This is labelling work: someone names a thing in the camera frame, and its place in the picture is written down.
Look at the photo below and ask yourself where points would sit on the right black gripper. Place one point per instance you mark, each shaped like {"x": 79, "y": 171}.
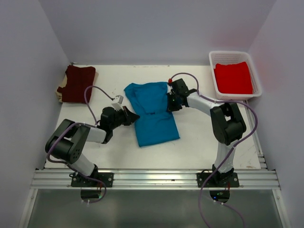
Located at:
{"x": 171, "y": 108}

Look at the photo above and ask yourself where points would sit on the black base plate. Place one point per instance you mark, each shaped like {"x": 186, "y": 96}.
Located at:
{"x": 80, "y": 181}
{"x": 218, "y": 180}

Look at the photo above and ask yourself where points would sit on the white plastic basket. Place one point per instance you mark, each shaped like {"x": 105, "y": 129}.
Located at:
{"x": 234, "y": 57}

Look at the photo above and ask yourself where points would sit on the beige folded t shirt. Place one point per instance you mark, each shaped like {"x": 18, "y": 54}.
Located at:
{"x": 60, "y": 89}

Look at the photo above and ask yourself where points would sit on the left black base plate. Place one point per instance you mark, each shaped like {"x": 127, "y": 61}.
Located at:
{"x": 80, "y": 181}

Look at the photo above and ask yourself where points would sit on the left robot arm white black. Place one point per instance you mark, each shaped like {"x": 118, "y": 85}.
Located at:
{"x": 67, "y": 142}

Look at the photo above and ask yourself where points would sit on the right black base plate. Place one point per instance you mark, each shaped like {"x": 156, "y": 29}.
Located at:
{"x": 218, "y": 180}

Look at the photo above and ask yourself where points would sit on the bright red t shirt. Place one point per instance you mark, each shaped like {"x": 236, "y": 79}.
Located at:
{"x": 233, "y": 78}

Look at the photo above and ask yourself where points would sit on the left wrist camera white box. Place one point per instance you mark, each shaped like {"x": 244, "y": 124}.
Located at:
{"x": 117, "y": 102}

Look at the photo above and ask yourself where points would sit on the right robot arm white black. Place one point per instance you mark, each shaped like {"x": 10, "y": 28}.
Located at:
{"x": 228, "y": 127}

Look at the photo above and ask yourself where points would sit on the dark red folded t shirt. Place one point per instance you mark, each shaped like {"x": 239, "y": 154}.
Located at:
{"x": 78, "y": 79}

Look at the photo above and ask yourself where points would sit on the blue t shirt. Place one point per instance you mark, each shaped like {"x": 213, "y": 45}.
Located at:
{"x": 155, "y": 124}

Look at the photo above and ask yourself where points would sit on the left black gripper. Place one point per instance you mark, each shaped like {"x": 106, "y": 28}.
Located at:
{"x": 129, "y": 117}

